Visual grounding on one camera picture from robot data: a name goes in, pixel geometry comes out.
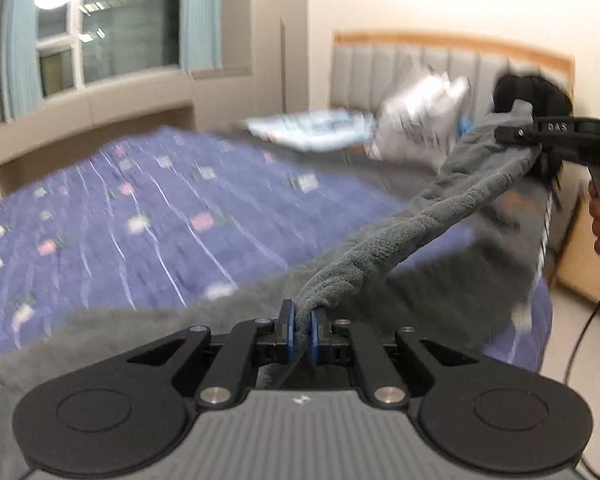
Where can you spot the purple floral checked quilt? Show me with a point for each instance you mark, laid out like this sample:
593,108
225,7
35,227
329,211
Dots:
145,210

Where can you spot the grey padded wooden headboard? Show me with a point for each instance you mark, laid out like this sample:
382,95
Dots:
375,65

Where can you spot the grey pants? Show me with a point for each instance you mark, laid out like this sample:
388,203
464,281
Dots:
430,215

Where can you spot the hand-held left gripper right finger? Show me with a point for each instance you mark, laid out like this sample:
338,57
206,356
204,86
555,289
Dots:
316,336

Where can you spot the white framed window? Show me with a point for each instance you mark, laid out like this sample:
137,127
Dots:
120,25

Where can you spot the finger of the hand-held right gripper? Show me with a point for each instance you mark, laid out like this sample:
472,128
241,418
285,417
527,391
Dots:
517,134

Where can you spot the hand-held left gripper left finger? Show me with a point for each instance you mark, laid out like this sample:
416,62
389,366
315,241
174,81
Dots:
286,332

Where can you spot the light blue curtain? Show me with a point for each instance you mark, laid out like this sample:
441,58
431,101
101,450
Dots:
20,45
200,15

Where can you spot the black fluffy cloth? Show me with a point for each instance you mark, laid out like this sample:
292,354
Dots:
535,95

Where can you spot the wooden nightstand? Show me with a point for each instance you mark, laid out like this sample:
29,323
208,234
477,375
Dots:
582,265

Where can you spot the light blue folded blanket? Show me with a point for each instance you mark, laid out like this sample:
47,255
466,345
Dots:
310,127

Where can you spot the white printed pillow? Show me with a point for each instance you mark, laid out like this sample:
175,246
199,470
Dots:
420,115

